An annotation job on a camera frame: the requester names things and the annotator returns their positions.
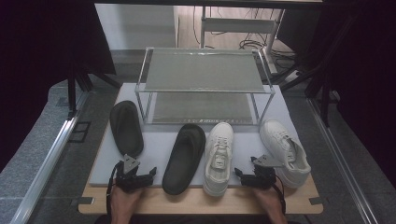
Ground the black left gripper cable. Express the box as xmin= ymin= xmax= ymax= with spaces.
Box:
xmin=106 ymin=161 xmax=123 ymax=224

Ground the black tripod stand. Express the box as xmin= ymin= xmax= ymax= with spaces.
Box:
xmin=65 ymin=54 xmax=123 ymax=119

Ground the white lace-up sneaker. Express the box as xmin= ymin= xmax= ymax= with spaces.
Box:
xmin=203 ymin=121 xmax=234 ymax=198
xmin=259 ymin=119 xmax=312 ymax=189

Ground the person's right hand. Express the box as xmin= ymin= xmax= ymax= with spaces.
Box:
xmin=252 ymin=187 xmax=286 ymax=217

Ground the aluminium rail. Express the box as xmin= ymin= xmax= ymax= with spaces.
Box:
xmin=306 ymin=96 xmax=380 ymax=224
xmin=8 ymin=90 xmax=92 ymax=224

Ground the person's left hand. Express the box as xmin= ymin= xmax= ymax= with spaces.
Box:
xmin=110 ymin=186 xmax=144 ymax=217

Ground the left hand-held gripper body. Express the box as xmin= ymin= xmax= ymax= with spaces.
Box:
xmin=114 ymin=153 xmax=150 ymax=193

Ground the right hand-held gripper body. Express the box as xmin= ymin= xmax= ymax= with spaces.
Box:
xmin=250 ymin=154 xmax=283 ymax=190

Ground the two-tier metal shoe rack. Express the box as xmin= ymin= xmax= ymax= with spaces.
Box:
xmin=134 ymin=46 xmax=276 ymax=126

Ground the tangle of black floor cables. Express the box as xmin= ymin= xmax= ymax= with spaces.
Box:
xmin=237 ymin=8 xmax=298 ymax=68

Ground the black slipper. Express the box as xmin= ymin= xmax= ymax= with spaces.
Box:
xmin=109 ymin=100 xmax=145 ymax=159
xmin=162 ymin=123 xmax=206 ymax=196

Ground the black metal stand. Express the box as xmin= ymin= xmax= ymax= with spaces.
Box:
xmin=279 ymin=13 xmax=362 ymax=127

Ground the white power strip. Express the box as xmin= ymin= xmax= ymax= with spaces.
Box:
xmin=283 ymin=69 xmax=304 ymax=84

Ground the white metal desk frame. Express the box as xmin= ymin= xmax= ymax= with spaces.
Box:
xmin=200 ymin=6 xmax=286 ymax=76

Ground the black square floor marker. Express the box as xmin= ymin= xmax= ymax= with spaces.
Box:
xmin=67 ymin=120 xmax=92 ymax=144

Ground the dark curtain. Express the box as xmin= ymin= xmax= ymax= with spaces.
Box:
xmin=311 ymin=0 xmax=396 ymax=189
xmin=0 ymin=0 xmax=117 ymax=174

